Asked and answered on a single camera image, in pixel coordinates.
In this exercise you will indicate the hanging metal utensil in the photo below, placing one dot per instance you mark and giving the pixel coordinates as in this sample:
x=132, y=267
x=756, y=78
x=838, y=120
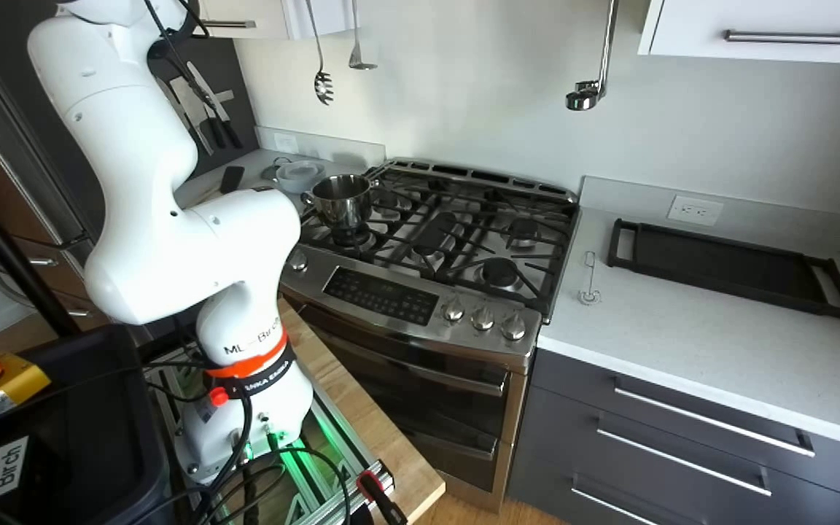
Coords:
x=358, y=53

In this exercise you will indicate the dark grey drawer cabinet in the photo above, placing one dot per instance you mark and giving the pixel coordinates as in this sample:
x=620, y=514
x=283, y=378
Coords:
x=601, y=447

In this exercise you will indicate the hanging slotted spoon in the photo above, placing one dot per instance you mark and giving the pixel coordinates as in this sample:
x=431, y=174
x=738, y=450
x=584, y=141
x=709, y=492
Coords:
x=323, y=79

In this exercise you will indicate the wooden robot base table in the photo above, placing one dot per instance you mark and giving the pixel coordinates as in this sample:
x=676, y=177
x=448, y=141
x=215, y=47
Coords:
x=348, y=469

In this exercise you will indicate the stainless steel gas stove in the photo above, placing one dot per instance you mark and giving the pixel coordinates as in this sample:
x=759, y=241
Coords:
x=435, y=304

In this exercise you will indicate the black controller box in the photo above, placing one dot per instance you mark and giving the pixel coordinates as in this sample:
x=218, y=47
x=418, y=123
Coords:
x=88, y=447

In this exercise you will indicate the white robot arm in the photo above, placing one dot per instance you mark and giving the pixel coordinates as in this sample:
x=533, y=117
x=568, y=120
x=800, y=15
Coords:
x=155, y=259

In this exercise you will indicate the white wall outlet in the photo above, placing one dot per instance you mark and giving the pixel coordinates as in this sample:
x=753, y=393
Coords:
x=696, y=212

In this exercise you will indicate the stainless steel pot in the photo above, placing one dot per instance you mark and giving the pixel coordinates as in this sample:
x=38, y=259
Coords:
x=343, y=202

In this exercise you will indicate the white upper cabinet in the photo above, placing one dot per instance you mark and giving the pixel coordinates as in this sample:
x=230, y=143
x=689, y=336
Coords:
x=753, y=31

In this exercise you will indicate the clear glass on counter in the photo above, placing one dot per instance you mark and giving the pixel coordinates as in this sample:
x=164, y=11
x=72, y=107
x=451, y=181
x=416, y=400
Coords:
x=587, y=292

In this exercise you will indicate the black griddle tray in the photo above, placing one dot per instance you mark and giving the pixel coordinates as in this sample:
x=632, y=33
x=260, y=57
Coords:
x=743, y=270

